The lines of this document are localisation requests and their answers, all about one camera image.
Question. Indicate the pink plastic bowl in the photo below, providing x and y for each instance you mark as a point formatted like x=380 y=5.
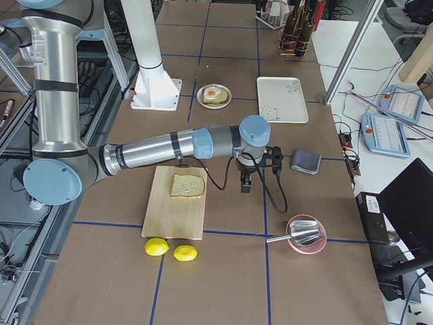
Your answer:
x=314 y=248

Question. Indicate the copper wire bottle rack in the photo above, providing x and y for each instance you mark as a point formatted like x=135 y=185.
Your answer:
x=293 y=44

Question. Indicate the aluminium frame post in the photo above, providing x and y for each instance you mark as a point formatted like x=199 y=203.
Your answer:
x=356 y=40

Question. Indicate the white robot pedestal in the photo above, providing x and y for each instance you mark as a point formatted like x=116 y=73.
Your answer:
x=154 y=89

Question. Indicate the grey folded cloth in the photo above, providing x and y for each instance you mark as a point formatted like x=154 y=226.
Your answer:
x=305 y=161

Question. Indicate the green wine bottle front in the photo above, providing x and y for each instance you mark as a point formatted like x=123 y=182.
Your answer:
x=308 y=24

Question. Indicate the white round plate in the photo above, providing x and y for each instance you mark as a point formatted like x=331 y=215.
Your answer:
x=213 y=106

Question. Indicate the steel scoop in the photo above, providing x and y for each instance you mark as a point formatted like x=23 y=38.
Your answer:
x=301 y=233

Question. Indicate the white bear tray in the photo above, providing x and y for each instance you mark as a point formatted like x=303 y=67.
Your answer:
x=281 y=100

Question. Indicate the green wine bottle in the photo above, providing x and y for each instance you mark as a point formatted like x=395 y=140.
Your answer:
x=308 y=24
x=293 y=17

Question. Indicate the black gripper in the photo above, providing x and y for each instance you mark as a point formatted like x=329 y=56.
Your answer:
x=244 y=168

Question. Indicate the bread slice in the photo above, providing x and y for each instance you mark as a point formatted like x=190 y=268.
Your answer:
x=220 y=100
x=188 y=186

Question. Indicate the green wine bottle back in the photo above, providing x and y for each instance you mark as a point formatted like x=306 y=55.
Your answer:
x=293 y=17

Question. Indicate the near teach pendant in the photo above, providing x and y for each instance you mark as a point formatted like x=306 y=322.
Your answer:
x=384 y=135

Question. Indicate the fried egg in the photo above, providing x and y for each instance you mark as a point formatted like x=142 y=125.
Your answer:
x=211 y=93

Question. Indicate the far teach pendant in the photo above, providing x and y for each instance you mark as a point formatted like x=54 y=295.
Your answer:
x=403 y=103

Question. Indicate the whole yellow lemon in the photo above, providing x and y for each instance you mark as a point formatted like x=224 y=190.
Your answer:
x=156 y=247

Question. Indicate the teach pendant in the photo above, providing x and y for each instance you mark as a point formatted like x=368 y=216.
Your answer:
x=403 y=103
x=384 y=135

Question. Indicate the black laptop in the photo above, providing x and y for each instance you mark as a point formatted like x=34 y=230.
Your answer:
x=407 y=203

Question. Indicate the wooden cutting board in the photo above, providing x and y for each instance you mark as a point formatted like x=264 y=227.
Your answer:
x=174 y=217

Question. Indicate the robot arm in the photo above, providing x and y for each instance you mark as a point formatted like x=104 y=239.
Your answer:
x=63 y=167

